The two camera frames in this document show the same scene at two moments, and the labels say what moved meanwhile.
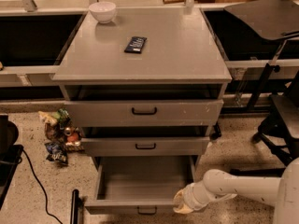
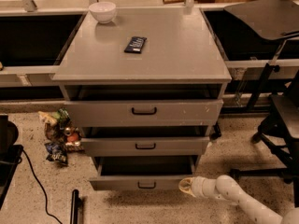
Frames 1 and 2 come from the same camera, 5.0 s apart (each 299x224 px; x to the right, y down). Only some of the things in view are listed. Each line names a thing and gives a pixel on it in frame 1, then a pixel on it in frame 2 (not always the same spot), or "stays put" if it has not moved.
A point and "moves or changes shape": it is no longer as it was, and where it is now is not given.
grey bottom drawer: [139, 185] moves or changes shape
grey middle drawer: [149, 146] stays put
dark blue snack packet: [135, 45] stays put
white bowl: [103, 11] stays put
